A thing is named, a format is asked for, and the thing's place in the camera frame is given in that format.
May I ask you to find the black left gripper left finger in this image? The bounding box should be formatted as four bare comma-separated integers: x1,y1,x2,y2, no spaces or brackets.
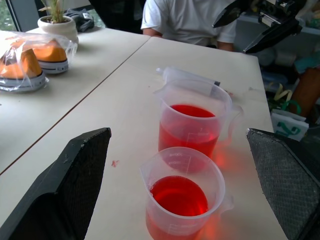
0,127,112,240

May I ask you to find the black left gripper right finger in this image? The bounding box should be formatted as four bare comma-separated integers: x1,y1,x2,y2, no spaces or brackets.
245,128,320,240

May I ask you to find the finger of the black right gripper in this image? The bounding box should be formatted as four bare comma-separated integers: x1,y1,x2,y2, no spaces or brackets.
243,19,304,55
212,0,261,29

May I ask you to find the beaker with red liquid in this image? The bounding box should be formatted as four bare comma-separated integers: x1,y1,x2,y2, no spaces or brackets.
139,146,235,240
152,78,245,174

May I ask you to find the person in white T-shirt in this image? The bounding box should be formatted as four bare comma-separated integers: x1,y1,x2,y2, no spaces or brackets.
140,0,238,52

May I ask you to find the white paper bag green print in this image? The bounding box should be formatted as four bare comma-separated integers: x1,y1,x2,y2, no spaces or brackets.
270,108,310,142

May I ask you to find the yellow green ribbon bundle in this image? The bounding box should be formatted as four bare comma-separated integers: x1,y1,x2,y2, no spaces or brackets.
267,83,294,107

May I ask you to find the brown wooden object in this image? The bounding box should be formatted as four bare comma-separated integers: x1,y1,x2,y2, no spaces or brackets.
290,66,320,118

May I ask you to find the empty plastic measuring jug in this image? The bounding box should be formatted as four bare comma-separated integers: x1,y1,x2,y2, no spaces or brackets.
156,66,222,98

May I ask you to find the orange canvas shoe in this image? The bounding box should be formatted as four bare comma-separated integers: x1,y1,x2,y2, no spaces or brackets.
14,37,70,75
0,48,50,92

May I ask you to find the clear plastic bag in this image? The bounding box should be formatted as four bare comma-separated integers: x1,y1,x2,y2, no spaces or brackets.
0,30,77,94

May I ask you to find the grey folded garment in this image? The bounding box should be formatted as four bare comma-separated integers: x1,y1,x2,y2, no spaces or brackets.
65,8,95,33

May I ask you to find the white ceramic plant pot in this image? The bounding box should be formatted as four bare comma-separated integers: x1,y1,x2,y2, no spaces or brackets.
37,15,80,45

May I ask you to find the green grass plant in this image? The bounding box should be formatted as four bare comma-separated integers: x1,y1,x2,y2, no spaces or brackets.
38,0,70,24

